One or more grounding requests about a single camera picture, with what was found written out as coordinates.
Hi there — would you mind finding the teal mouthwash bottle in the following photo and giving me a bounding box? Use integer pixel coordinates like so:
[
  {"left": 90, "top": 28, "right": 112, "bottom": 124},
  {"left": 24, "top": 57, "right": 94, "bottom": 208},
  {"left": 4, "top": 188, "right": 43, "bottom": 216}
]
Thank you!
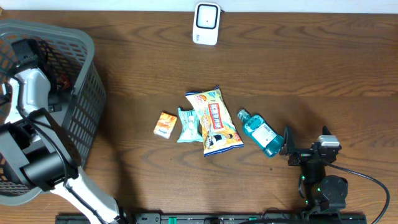
[{"left": 238, "top": 109, "right": 284, "bottom": 157}]

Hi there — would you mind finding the red Top chocolate bar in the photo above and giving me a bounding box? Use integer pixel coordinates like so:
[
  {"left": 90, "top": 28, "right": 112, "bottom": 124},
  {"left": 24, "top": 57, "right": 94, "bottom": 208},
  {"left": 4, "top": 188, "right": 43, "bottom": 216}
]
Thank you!
[{"left": 57, "top": 73, "right": 72, "bottom": 91}]

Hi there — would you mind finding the yellow wet wipes pack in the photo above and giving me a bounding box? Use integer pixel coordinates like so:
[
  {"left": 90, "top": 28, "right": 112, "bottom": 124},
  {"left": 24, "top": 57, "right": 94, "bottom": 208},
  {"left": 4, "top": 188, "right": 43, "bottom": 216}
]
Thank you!
[{"left": 185, "top": 87, "right": 244, "bottom": 156}]

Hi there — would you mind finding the mint green snack pouch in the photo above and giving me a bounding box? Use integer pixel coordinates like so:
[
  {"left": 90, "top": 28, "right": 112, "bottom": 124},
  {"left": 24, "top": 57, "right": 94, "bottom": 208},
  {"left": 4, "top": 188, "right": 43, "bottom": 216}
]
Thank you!
[{"left": 177, "top": 108, "right": 203, "bottom": 143}]

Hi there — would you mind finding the small orange tissue pack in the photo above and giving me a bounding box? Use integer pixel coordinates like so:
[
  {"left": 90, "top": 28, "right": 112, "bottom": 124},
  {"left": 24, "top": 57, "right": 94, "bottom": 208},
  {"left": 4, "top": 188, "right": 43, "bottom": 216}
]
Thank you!
[{"left": 154, "top": 112, "right": 177, "bottom": 139}]

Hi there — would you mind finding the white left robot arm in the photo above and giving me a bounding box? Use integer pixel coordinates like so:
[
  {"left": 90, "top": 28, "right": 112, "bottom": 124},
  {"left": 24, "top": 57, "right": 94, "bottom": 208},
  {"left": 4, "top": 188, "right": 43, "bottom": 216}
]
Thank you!
[{"left": 1, "top": 39, "right": 132, "bottom": 223}]

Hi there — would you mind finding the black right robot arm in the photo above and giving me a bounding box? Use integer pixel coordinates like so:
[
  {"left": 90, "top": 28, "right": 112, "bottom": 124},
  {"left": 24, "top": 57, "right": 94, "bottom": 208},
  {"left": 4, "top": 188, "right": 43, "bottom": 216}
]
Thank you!
[{"left": 279, "top": 126, "right": 348, "bottom": 222}]

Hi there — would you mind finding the white barcode scanner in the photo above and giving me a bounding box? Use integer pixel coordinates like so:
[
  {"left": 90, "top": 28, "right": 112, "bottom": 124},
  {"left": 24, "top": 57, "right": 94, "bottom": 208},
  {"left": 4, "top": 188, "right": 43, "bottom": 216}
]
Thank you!
[{"left": 192, "top": 2, "right": 221, "bottom": 45}]

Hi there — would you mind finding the grey plastic shopping basket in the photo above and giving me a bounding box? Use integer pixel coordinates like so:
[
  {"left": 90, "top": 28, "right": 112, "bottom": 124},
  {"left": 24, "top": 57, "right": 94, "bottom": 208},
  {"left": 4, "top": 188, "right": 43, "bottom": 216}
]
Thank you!
[{"left": 1, "top": 19, "right": 106, "bottom": 206}]

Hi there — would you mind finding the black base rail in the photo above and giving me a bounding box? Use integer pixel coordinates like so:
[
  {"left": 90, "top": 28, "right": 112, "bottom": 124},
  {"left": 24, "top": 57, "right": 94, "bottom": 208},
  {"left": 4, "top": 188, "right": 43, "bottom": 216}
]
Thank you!
[{"left": 55, "top": 212, "right": 368, "bottom": 224}]

